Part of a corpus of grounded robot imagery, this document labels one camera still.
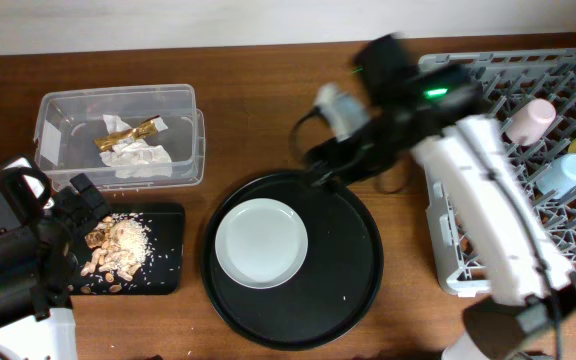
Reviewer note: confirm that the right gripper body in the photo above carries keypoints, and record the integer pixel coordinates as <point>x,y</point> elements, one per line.
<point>369,150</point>

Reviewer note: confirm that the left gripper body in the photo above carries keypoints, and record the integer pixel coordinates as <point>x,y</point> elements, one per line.
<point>74,215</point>

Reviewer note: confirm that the food scraps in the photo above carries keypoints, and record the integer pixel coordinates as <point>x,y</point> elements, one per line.
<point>118,247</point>

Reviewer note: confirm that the white tissue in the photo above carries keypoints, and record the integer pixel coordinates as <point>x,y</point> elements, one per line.
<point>143,160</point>

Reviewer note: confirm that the brown Nescafe Gold sachet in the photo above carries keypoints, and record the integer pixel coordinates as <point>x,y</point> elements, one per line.
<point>147,128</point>

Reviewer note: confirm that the grey plate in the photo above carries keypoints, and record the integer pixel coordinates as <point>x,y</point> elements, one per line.
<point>261,243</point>

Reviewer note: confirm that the pink cup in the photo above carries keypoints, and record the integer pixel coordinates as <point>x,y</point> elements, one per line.
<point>530,123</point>

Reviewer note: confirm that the light blue cup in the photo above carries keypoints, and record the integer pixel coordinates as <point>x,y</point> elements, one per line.
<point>560,178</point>

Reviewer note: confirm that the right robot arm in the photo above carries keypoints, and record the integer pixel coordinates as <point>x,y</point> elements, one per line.
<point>438,117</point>

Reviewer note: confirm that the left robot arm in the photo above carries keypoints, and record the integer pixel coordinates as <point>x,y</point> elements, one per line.
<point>38,229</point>

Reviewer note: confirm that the grey dishwasher rack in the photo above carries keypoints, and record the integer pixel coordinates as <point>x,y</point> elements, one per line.
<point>510,80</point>

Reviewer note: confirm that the white label on bin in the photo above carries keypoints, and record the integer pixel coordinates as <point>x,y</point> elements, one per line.
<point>50,143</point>

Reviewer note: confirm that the clear plastic bin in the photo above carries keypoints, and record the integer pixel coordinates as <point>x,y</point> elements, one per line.
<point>77,114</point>

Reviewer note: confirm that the round black tray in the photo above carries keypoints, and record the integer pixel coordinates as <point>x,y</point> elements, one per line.
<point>334,288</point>

